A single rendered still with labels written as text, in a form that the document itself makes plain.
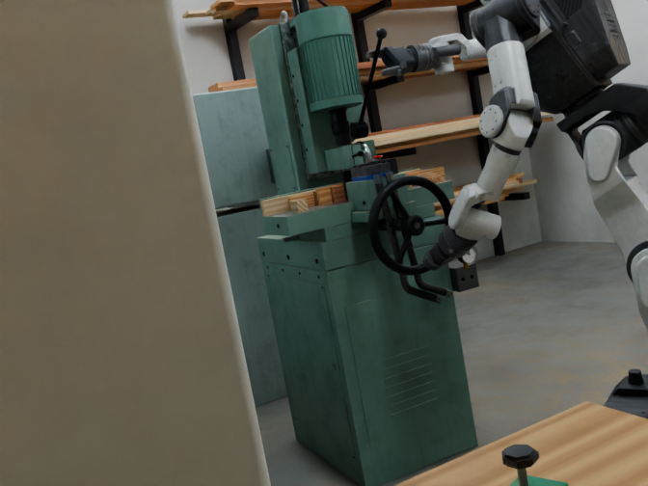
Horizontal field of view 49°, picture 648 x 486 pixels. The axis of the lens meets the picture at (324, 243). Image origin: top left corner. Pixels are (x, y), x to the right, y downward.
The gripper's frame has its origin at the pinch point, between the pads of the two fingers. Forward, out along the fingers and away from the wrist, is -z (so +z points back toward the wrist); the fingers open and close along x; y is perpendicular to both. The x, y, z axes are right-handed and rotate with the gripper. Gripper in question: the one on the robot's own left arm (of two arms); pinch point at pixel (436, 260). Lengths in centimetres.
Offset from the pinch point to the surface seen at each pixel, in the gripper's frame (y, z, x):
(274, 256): 41, -57, -14
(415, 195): 24.0, -13.2, 18.4
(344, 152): 48, -14, 7
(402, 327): -7.1, -33.2, -2.2
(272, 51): 94, -16, 10
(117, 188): -5, 120, -104
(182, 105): -2, 122, -97
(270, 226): 41, -26, -24
